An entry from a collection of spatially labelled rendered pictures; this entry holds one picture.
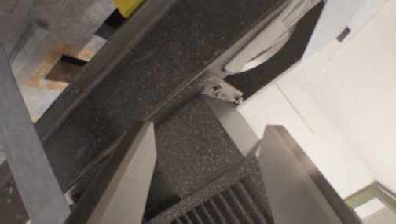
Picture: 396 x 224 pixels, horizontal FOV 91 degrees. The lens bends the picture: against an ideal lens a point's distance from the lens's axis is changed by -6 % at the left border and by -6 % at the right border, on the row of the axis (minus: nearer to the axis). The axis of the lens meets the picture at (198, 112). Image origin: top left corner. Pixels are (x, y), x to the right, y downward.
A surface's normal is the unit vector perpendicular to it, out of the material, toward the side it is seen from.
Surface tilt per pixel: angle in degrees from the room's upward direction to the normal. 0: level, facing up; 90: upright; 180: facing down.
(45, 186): 90
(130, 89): 90
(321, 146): 90
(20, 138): 90
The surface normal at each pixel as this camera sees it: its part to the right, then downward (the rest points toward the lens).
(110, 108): -0.36, -0.01
